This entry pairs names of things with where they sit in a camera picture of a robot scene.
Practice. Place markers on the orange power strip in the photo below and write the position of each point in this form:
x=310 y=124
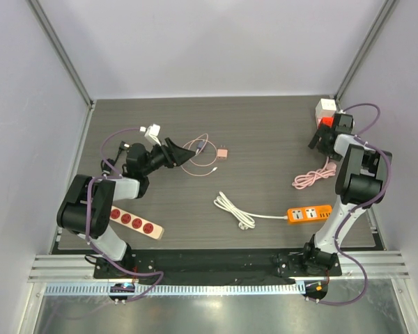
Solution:
x=308 y=214

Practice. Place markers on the pink plug adapter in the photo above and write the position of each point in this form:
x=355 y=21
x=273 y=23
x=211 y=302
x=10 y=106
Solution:
x=222 y=153

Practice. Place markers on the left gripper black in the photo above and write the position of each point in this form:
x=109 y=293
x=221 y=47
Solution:
x=173 y=155

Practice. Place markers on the beige power strip red sockets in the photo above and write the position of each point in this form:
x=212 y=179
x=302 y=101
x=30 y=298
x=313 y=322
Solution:
x=136 y=223

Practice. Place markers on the white cube adapter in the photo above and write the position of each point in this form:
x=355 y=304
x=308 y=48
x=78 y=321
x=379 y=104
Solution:
x=325 y=108

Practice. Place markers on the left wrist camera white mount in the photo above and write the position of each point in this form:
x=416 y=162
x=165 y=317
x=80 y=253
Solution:
x=151 y=134

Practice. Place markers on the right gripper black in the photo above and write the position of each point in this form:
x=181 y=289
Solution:
x=320 y=140

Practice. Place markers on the grey usb charger adapter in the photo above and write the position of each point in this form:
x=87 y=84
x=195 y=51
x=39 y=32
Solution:
x=200 y=147

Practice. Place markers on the white slotted cable duct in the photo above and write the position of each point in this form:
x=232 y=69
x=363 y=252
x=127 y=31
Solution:
x=127 y=289

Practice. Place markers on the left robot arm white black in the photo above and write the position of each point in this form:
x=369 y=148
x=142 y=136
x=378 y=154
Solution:
x=86 y=207

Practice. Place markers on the red cube adapter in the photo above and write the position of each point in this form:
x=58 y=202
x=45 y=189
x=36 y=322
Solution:
x=327 y=121

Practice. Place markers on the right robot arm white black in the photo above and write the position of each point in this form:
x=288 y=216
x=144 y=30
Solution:
x=362 y=181

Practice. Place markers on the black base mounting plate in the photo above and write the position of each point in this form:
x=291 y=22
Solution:
x=220 y=267

